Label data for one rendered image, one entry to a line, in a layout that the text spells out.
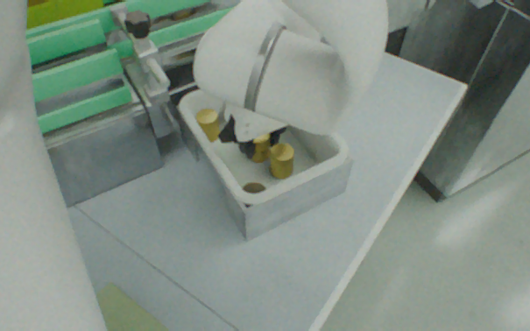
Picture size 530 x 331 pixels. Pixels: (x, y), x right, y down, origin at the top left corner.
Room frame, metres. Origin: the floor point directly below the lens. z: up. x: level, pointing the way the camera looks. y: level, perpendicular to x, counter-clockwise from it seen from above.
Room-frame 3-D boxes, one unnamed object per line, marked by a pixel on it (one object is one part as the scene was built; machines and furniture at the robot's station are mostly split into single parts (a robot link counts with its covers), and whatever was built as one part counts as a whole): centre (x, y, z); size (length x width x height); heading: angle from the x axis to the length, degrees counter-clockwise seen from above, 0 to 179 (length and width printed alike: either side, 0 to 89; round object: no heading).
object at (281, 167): (0.38, -0.03, 0.79); 0.04 x 0.04 x 0.04
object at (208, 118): (0.45, 0.09, 0.79); 0.04 x 0.04 x 0.04
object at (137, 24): (0.43, 0.15, 0.95); 0.17 x 0.03 x 0.12; 30
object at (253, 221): (0.43, 0.02, 0.79); 0.27 x 0.17 x 0.08; 30
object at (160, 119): (0.45, 0.16, 0.85); 0.09 x 0.04 x 0.07; 30
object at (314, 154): (0.41, 0.00, 0.80); 0.22 x 0.17 x 0.09; 30
